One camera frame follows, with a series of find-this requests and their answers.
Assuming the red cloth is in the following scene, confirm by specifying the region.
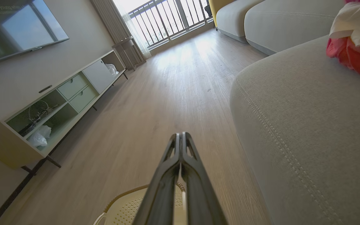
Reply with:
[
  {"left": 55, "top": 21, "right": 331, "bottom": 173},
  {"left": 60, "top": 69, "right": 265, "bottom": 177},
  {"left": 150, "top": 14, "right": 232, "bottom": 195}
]
[{"left": 326, "top": 0, "right": 360, "bottom": 75}]

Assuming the white cabinet door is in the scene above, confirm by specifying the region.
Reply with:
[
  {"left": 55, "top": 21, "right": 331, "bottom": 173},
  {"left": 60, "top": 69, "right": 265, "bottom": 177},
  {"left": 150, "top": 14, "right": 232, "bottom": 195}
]
[{"left": 82, "top": 59, "right": 118, "bottom": 93}]

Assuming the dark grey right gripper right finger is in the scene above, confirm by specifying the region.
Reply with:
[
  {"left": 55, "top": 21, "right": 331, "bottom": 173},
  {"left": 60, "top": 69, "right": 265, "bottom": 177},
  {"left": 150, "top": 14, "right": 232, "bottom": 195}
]
[{"left": 181, "top": 132, "right": 228, "bottom": 225}]

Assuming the grey slatted side table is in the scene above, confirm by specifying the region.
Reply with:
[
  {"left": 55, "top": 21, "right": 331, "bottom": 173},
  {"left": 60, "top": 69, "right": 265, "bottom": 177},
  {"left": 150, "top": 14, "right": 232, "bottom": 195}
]
[{"left": 112, "top": 36, "right": 147, "bottom": 72}]

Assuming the sheer white curtain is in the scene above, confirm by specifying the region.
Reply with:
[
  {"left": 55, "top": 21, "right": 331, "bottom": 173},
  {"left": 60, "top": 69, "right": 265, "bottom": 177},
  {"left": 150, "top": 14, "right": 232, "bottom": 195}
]
[{"left": 113, "top": 0, "right": 152, "bottom": 59}]

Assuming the pale green cabinet drawer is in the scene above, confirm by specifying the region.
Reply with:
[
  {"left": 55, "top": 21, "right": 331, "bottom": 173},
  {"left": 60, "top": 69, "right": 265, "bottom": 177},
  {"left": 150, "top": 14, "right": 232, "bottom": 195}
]
[
  {"left": 69, "top": 85, "right": 99, "bottom": 113},
  {"left": 57, "top": 72, "right": 89, "bottom": 100}
]

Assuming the white laundry basket brown rim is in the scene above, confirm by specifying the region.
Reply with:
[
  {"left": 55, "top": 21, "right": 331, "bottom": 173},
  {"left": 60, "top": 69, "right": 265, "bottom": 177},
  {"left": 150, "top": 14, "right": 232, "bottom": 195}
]
[{"left": 93, "top": 181, "right": 188, "bottom": 225}]

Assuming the wall-mounted flat television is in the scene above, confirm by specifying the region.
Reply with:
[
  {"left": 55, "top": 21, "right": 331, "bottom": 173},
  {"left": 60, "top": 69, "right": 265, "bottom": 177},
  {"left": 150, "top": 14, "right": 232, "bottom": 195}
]
[{"left": 0, "top": 0, "right": 70, "bottom": 67}]

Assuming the bundle of cables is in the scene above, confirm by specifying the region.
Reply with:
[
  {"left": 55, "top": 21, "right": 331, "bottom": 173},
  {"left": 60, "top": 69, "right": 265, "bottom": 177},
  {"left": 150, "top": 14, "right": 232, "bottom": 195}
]
[{"left": 19, "top": 100, "right": 60, "bottom": 137}]

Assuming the grey curtain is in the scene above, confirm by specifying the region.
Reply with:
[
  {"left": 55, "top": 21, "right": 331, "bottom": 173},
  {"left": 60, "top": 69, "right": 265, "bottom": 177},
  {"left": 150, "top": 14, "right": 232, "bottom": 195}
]
[{"left": 90, "top": 0, "right": 133, "bottom": 44}]

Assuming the crumpled white plastic bag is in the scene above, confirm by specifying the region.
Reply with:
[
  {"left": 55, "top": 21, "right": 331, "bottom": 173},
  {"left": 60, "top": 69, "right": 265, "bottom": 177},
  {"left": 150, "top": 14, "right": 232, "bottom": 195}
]
[
  {"left": 105, "top": 63, "right": 119, "bottom": 75},
  {"left": 27, "top": 125, "right": 52, "bottom": 147}
]

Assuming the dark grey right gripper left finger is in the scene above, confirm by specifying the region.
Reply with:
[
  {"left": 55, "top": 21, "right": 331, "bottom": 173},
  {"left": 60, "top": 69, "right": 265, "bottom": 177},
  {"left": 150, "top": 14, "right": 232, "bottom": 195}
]
[{"left": 132, "top": 133, "right": 181, "bottom": 225}]

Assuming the white garment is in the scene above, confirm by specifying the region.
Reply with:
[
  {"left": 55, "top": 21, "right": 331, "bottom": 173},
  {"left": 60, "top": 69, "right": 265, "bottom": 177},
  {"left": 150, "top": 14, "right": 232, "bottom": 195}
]
[{"left": 329, "top": 2, "right": 360, "bottom": 49}]

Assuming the metal balcony railing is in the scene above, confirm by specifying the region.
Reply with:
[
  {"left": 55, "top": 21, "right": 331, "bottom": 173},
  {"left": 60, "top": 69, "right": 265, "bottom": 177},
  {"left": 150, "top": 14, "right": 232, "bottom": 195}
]
[{"left": 127, "top": 0, "right": 215, "bottom": 50}]

